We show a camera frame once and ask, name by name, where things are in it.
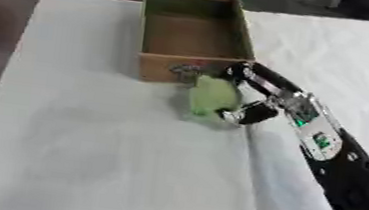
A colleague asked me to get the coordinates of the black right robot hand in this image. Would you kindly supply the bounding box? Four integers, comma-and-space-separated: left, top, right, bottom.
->
214, 57, 309, 133

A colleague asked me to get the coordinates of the light green soft toy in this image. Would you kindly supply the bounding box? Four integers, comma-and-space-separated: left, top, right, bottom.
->
183, 72, 246, 129

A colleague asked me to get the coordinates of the tan cardboard box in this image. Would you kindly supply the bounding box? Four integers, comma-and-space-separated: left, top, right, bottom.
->
131, 0, 265, 95

